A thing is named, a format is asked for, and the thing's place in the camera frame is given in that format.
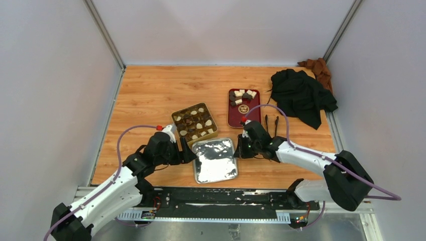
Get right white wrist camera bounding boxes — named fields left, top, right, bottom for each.
left=241, top=116, right=264, bottom=139

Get metal tongs black tips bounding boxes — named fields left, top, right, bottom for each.
left=264, top=114, right=280, bottom=138

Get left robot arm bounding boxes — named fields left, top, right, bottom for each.
left=44, top=130, right=196, bottom=240

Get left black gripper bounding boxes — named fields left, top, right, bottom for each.
left=155, top=137, right=197, bottom=166

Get brown cloth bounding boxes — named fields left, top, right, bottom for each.
left=297, top=58, right=333, bottom=93

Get gold chocolate tin box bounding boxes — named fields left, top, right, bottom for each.
left=171, top=102, right=218, bottom=147

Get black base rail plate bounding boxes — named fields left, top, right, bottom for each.
left=121, top=186, right=320, bottom=221

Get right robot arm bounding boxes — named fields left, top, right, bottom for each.
left=234, top=133, right=374, bottom=211

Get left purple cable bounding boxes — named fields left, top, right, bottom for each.
left=43, top=125, right=164, bottom=241

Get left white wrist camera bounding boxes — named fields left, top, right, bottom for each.
left=160, top=124, right=177, bottom=143

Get silver tin lid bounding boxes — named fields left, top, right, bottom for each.
left=192, top=138, right=238, bottom=184

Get black cloth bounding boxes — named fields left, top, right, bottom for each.
left=270, top=69, right=338, bottom=130

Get red chocolate tray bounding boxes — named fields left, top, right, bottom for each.
left=227, top=88, right=261, bottom=128

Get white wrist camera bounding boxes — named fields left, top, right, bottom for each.
left=160, top=124, right=177, bottom=143
left=241, top=116, right=264, bottom=139

